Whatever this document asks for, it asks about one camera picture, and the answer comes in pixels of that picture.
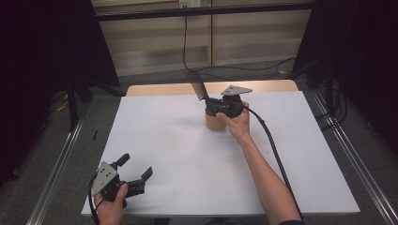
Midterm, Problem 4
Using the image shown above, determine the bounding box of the person's right hand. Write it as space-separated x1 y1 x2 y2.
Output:
216 101 252 143

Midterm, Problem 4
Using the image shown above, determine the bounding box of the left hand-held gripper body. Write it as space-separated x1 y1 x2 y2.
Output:
91 159 147 203

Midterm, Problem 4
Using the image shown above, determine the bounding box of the aluminium floor rail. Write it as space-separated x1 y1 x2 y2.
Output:
26 102 90 225
309 90 398 225

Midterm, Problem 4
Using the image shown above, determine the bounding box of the black metal stand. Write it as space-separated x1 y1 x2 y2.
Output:
67 74 95 132

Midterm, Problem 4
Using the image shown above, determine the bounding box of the white wall outlet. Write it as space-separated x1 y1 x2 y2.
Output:
178 0 202 8

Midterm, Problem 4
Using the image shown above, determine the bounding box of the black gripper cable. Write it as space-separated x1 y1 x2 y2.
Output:
242 105 305 223
87 172 101 225

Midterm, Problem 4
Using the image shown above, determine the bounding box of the person's left hand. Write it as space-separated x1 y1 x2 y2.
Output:
93 183 130 225

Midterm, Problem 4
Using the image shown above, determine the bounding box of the bundle of black floor cables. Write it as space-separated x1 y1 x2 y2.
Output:
314 79 349 130

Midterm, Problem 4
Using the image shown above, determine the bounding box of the wooden table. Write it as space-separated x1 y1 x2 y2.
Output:
125 79 299 98

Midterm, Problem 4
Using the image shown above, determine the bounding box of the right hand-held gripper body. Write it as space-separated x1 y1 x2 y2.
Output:
217 84 253 119

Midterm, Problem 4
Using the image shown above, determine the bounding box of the black power cable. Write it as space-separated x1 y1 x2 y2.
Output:
182 7 298 82

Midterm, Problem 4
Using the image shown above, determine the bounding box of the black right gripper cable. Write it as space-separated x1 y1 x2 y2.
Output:
242 105 305 223

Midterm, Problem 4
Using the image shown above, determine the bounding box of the black curtain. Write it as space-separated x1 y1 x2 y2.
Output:
292 0 398 154
0 0 121 188

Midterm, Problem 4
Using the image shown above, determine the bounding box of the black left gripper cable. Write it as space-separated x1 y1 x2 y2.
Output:
87 172 101 225

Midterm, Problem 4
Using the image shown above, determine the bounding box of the white table cover sheet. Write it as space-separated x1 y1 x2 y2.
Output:
81 90 360 218

